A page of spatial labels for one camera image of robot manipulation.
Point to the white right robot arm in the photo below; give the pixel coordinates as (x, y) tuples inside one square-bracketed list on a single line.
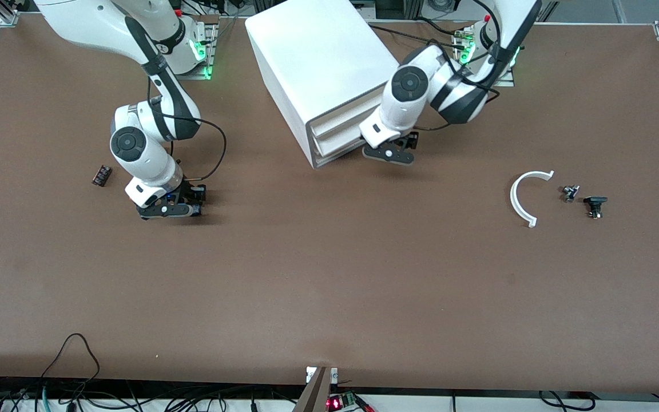
[(135, 143)]

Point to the white curved plastic bracket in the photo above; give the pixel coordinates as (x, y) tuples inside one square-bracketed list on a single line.
[(513, 197)]

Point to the white drawer cabinet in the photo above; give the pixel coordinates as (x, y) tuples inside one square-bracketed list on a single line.
[(318, 57)]

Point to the circuit board with red light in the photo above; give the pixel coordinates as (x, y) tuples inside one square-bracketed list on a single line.
[(341, 402)]

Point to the small black clamp part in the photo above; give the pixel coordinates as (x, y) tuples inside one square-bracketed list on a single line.
[(595, 201)]

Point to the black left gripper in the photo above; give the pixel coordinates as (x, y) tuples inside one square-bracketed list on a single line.
[(411, 139)]

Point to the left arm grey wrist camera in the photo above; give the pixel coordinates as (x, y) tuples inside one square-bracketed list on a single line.
[(389, 154)]

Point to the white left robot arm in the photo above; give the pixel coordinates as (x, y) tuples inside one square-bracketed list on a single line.
[(409, 86)]

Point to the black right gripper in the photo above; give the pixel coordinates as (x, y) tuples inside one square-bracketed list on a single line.
[(191, 192)]

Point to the small black contact block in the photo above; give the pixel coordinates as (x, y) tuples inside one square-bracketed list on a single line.
[(102, 175)]

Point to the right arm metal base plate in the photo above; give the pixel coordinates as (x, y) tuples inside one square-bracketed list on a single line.
[(210, 63)]

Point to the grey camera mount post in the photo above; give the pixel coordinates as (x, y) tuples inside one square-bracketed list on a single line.
[(315, 395)]

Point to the small metal fitting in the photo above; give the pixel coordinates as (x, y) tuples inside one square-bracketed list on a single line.
[(570, 193)]

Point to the white mount bracket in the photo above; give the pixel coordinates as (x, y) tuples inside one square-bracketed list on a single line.
[(334, 375)]

